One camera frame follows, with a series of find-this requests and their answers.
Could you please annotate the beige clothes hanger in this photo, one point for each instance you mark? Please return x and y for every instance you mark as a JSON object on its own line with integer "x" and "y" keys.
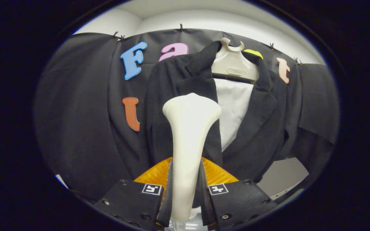
{"x": 233, "y": 64}

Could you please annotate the grey cabinet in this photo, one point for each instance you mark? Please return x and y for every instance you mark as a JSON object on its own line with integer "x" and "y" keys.
{"x": 284, "y": 175}

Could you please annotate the white shirt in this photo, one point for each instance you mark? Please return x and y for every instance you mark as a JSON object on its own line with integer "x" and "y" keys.
{"x": 233, "y": 109}

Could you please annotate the black blazer jacket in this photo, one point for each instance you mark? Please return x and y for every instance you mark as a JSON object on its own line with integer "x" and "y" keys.
{"x": 255, "y": 128}

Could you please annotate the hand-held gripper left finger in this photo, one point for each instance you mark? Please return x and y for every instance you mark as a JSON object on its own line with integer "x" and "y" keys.
{"x": 167, "y": 205}

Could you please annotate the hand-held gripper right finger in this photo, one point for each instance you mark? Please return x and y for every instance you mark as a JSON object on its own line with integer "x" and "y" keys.
{"x": 204, "y": 205}

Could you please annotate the black backdrop cloth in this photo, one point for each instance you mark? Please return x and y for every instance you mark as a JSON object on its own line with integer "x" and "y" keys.
{"x": 75, "y": 112}

